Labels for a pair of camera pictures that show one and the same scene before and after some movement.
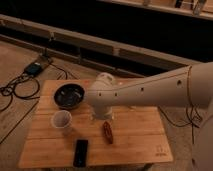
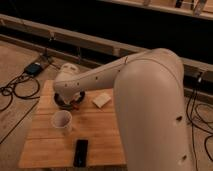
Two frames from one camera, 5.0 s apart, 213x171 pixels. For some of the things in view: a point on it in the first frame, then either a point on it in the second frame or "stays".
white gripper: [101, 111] -> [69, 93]
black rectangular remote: [80, 154] stays
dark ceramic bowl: [69, 96] stays
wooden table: [64, 114] stays
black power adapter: [33, 68] stays
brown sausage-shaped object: [108, 132] -> [76, 105]
